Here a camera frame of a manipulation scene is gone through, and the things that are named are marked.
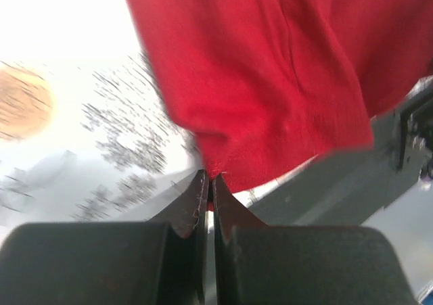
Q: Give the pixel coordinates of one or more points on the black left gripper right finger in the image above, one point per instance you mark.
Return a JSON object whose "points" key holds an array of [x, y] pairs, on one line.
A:
{"points": [[261, 264]]}

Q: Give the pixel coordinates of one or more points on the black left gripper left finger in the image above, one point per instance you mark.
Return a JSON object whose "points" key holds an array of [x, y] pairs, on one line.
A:
{"points": [[157, 261]]}

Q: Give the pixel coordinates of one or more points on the dark red t shirt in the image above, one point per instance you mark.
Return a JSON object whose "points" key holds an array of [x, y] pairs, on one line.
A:
{"points": [[267, 85]]}

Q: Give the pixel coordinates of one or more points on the floral patterned table mat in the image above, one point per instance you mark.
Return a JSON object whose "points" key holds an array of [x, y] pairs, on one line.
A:
{"points": [[84, 133]]}

